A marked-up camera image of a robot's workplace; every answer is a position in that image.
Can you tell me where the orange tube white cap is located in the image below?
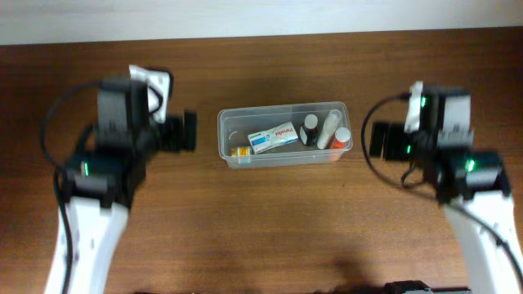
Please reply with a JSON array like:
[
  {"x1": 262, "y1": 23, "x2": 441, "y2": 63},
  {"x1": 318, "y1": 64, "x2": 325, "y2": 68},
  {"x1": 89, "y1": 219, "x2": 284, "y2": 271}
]
[{"x1": 330, "y1": 127, "x2": 351, "y2": 149}]

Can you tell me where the white spray bottle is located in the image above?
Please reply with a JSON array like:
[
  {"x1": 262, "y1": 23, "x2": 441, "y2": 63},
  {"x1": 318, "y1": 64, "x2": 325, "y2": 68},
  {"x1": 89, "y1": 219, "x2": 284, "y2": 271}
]
[{"x1": 317, "y1": 109, "x2": 342, "y2": 149}]

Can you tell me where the Tiger Balm jar gold lid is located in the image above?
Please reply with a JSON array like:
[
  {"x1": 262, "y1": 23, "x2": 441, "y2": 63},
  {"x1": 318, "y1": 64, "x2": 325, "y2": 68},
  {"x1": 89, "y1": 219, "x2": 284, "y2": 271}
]
[{"x1": 231, "y1": 146, "x2": 252, "y2": 164}]

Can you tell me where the dark brown bottle white cap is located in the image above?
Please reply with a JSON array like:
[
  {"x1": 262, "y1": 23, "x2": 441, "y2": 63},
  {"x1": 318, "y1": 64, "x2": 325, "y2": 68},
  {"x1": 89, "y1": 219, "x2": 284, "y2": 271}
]
[{"x1": 300, "y1": 114, "x2": 318, "y2": 146}]

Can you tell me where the white Panadol box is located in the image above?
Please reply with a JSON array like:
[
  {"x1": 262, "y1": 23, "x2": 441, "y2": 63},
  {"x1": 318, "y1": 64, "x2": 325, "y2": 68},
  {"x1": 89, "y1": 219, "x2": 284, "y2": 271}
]
[{"x1": 248, "y1": 122, "x2": 298, "y2": 154}]

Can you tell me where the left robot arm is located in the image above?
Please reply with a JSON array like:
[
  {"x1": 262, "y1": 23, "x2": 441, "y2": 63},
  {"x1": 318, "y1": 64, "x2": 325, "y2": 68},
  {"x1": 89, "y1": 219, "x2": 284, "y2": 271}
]
[{"x1": 39, "y1": 76, "x2": 197, "y2": 293}]

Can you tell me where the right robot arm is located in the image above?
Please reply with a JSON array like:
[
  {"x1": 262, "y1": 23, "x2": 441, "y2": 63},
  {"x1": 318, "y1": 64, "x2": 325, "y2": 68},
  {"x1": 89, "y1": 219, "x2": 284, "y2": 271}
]
[{"x1": 362, "y1": 82, "x2": 522, "y2": 293}]

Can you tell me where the right black cable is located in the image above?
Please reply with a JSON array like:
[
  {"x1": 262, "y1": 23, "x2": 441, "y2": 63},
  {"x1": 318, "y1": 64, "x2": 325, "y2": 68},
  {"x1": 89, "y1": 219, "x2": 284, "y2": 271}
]
[{"x1": 360, "y1": 92, "x2": 523, "y2": 287}]

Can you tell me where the black cable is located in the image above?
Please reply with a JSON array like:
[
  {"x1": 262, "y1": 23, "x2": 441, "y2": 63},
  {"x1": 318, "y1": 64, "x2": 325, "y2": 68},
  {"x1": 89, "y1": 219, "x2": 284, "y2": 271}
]
[
  {"x1": 39, "y1": 79, "x2": 164, "y2": 294},
  {"x1": 360, "y1": 92, "x2": 523, "y2": 287}
]

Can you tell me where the left black cable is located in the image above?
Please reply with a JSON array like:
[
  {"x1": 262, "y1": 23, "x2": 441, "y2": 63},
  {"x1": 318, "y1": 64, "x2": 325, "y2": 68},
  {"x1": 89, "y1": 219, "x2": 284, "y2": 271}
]
[{"x1": 39, "y1": 79, "x2": 164, "y2": 294}]

